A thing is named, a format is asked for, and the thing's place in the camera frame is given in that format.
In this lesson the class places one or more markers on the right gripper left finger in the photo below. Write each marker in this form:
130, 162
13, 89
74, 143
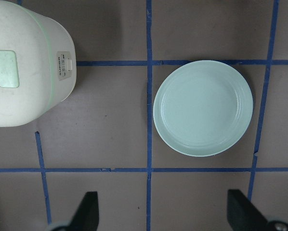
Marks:
86, 215

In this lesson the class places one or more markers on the green plate near right arm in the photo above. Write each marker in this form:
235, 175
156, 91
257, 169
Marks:
203, 108

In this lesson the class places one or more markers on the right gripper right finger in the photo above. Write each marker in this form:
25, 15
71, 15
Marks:
242, 215

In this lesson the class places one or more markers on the white rice cooker orange handle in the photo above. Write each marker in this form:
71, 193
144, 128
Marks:
37, 64

